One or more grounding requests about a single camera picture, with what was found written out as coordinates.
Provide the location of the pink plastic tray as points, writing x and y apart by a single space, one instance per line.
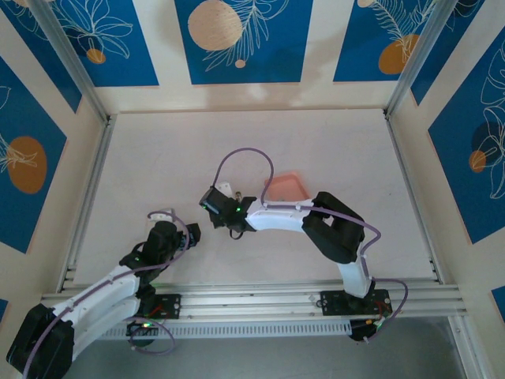
286 183

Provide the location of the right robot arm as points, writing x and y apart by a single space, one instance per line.
335 229

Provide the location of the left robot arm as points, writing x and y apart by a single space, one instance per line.
98 300

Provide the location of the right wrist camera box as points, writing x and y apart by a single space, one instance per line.
223 186

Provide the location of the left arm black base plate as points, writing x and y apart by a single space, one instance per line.
169 306

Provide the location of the aluminium rail beam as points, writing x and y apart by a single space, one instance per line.
252 300

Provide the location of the aluminium side rail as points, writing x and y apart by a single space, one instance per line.
398 158
103 146

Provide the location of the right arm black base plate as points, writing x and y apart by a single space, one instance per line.
331 304

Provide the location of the aluminium frame post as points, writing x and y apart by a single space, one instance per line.
67 51
418 51

